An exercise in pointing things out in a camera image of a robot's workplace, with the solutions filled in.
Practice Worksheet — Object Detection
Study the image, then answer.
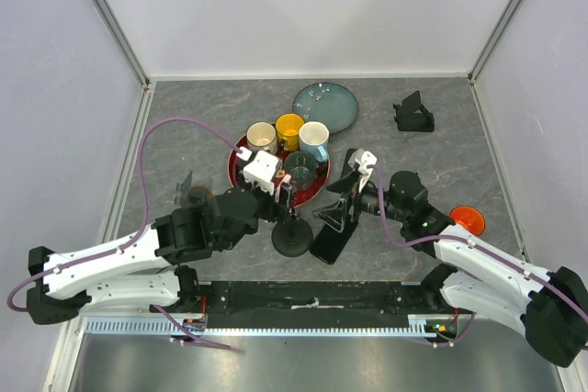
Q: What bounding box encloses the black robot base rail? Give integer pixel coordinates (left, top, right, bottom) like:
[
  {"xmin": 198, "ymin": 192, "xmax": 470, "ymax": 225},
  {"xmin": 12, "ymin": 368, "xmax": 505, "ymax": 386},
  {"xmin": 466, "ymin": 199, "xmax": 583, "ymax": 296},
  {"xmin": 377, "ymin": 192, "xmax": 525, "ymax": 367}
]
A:
[{"xmin": 165, "ymin": 281, "xmax": 455, "ymax": 330}]

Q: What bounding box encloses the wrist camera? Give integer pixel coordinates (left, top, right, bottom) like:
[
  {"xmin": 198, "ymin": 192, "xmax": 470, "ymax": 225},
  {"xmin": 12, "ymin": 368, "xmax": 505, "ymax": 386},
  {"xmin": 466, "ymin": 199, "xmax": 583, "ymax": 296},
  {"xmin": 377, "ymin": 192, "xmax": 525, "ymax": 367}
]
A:
[
  {"xmin": 236, "ymin": 147, "xmax": 282, "ymax": 196},
  {"xmin": 347, "ymin": 149, "xmax": 378, "ymax": 193}
]

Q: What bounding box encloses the grey-green ceramic mug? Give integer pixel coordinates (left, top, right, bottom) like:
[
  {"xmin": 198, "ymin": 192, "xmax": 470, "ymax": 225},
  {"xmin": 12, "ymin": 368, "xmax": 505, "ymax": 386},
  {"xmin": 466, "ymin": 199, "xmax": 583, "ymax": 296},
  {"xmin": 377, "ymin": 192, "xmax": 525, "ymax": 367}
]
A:
[{"xmin": 284, "ymin": 151, "xmax": 317, "ymax": 191}]

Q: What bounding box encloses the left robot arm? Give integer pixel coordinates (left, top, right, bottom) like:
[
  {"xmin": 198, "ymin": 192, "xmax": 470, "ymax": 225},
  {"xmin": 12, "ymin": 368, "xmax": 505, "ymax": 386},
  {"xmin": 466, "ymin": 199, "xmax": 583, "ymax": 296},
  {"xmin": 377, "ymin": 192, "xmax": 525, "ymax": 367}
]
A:
[{"xmin": 26, "ymin": 184, "xmax": 296, "ymax": 324}]

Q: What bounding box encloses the black round-base phone stand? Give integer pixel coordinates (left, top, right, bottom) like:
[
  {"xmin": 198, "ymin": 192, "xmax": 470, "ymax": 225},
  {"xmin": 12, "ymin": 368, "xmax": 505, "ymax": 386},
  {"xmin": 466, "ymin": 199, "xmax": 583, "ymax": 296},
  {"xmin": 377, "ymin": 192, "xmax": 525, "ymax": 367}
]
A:
[{"xmin": 271, "ymin": 211, "xmax": 313, "ymax": 257}]

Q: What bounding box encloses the teal ceramic plate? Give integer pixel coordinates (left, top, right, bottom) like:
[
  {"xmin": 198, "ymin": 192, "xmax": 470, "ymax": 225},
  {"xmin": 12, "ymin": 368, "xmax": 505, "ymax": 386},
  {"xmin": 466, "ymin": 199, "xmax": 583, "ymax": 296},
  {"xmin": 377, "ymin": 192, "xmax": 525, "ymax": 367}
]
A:
[{"xmin": 292, "ymin": 83, "xmax": 358, "ymax": 133}]

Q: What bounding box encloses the light blue mug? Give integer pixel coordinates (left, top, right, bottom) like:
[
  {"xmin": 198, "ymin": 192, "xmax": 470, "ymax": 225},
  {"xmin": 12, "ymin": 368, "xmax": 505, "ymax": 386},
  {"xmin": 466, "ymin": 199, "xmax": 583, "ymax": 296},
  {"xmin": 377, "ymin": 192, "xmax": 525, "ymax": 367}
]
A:
[{"xmin": 299, "ymin": 121, "xmax": 330, "ymax": 162}]

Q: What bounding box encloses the round red tray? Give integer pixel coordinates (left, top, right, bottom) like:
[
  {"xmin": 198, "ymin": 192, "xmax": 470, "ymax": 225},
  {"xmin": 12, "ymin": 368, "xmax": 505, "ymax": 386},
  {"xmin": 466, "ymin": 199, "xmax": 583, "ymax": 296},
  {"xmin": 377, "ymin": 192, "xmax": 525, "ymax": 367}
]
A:
[{"xmin": 227, "ymin": 135, "xmax": 330, "ymax": 207}]

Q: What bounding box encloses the yellow ceramic mug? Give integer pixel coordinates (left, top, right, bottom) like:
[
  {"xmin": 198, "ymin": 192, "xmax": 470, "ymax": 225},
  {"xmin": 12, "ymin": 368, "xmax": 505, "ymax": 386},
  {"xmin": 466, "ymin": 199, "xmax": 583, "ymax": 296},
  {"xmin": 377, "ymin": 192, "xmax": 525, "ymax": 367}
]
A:
[{"xmin": 275, "ymin": 113, "xmax": 304, "ymax": 151}]

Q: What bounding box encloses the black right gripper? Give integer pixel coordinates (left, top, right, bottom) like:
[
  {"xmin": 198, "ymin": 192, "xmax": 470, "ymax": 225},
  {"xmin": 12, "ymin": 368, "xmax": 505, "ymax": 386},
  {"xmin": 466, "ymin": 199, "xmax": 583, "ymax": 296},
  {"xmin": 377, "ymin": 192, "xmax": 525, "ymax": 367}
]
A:
[{"xmin": 311, "ymin": 169, "xmax": 408, "ymax": 232}]

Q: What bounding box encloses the slotted cable duct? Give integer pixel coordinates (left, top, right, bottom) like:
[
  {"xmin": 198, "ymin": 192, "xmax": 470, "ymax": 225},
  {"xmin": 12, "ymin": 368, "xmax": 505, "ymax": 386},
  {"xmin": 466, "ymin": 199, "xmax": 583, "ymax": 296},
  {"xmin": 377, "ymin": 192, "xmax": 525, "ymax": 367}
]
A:
[{"xmin": 84, "ymin": 316, "xmax": 437, "ymax": 338}]

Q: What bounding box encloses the orange mug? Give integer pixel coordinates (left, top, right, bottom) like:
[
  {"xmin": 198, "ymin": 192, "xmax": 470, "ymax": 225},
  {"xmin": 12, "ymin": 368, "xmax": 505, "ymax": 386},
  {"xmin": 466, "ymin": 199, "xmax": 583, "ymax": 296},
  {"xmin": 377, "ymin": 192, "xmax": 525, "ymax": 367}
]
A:
[{"xmin": 449, "ymin": 206, "xmax": 486, "ymax": 236}]

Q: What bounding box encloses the black folding phone stand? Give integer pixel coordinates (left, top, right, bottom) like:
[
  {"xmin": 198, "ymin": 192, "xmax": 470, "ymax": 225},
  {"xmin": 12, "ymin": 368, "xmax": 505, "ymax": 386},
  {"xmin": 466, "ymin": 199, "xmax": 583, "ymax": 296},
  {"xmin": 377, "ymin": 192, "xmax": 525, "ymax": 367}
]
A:
[{"xmin": 393, "ymin": 90, "xmax": 435, "ymax": 133}]

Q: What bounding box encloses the cream ceramic mug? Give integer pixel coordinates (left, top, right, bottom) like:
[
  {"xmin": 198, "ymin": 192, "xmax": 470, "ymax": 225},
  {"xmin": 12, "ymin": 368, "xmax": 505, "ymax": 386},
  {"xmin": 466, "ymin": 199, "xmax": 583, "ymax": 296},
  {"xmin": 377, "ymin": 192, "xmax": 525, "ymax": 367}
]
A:
[{"xmin": 246, "ymin": 122, "xmax": 277, "ymax": 154}]

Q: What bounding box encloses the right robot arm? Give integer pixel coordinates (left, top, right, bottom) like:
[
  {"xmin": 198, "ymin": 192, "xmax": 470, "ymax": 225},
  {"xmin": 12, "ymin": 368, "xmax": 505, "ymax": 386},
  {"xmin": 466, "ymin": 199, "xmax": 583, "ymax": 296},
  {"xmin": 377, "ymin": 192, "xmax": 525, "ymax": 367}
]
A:
[{"xmin": 312, "ymin": 166, "xmax": 587, "ymax": 367}]

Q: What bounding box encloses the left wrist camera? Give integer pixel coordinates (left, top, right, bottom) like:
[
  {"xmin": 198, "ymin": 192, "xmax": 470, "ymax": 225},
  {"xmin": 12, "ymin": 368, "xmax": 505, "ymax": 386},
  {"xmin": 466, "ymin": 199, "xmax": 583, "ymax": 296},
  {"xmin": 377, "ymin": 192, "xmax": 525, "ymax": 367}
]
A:
[{"xmin": 236, "ymin": 147, "xmax": 282, "ymax": 196}]

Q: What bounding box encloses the black phone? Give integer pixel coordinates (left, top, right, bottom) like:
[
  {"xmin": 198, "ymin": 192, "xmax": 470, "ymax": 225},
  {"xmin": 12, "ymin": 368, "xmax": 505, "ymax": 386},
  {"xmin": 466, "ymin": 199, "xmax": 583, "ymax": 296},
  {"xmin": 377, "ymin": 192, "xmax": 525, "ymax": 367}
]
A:
[{"xmin": 310, "ymin": 222, "xmax": 358, "ymax": 264}]

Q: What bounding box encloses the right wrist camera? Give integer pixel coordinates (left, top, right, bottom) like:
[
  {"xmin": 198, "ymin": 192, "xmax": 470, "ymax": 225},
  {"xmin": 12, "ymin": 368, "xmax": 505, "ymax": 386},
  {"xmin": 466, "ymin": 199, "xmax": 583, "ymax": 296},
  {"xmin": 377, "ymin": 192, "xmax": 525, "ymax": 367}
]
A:
[{"xmin": 347, "ymin": 149, "xmax": 378, "ymax": 193}]

